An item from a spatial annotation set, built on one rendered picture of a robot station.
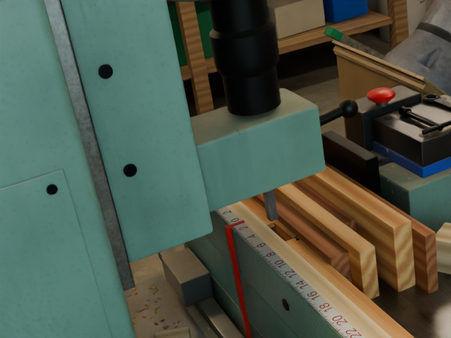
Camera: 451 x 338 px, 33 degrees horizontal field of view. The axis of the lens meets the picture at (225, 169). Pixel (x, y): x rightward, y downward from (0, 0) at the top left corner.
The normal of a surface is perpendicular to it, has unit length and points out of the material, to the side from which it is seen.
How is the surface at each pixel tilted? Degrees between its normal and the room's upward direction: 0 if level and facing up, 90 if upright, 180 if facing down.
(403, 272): 90
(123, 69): 90
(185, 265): 0
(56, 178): 90
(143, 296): 0
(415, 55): 31
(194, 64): 90
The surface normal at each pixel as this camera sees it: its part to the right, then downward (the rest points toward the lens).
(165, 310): -0.17, -0.89
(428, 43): -0.37, -0.53
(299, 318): -0.90, 0.31
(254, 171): 0.40, 0.34
